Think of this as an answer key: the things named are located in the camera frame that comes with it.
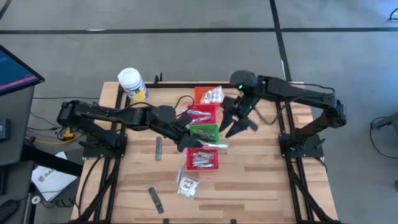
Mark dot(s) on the blue screen monitor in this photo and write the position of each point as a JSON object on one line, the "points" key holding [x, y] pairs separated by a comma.
{"points": [[15, 73]]}

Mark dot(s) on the black aluminium table frame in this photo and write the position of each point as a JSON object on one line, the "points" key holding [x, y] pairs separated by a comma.
{"points": [[180, 85]]}

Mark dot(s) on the red toothbrush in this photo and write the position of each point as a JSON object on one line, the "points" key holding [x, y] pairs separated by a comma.
{"points": [[216, 145]]}

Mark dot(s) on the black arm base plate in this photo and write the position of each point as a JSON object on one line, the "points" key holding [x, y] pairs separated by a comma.
{"points": [[93, 152], [312, 152]]}

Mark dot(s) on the vanity pack swab bag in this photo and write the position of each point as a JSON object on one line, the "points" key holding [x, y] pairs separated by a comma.
{"points": [[218, 95], [206, 97], [188, 186]]}

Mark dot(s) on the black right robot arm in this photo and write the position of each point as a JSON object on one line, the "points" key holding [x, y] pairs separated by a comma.
{"points": [[295, 90]]}

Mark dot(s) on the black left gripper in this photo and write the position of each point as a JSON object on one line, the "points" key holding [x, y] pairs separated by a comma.
{"points": [[183, 130]]}

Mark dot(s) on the grey desk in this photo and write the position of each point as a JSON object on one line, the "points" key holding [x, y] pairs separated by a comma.
{"points": [[17, 124]]}

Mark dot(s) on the white yellow wipes canister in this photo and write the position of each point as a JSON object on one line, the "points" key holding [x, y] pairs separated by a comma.
{"points": [[132, 82]]}

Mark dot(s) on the black rounded device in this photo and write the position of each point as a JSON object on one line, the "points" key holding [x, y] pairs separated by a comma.
{"points": [[7, 211]]}

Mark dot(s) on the green plastic basket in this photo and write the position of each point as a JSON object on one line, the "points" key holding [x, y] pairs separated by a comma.
{"points": [[205, 125]]}

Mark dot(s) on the red plastic basket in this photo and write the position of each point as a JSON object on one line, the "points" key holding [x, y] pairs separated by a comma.
{"points": [[189, 166], [202, 107]]}

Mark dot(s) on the white tape roll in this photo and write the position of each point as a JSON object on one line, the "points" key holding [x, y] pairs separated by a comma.
{"points": [[34, 198]]}

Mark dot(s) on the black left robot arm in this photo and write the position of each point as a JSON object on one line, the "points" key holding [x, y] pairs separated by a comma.
{"points": [[124, 115]]}

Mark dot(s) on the black comb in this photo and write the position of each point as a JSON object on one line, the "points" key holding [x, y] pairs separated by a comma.
{"points": [[158, 148], [200, 133], [211, 137], [156, 200]]}

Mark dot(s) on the black desk device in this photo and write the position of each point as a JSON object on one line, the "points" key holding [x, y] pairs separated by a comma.
{"points": [[3, 129]]}

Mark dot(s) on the orange plastic basket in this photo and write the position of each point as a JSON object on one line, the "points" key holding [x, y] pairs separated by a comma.
{"points": [[197, 93]]}

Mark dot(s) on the black desk foot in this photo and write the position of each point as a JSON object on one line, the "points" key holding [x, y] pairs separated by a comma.
{"points": [[53, 160]]}

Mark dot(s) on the white printed booklet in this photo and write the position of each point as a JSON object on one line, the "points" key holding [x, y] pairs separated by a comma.
{"points": [[53, 183]]}

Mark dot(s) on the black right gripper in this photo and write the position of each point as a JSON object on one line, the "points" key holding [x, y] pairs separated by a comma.
{"points": [[241, 107]]}

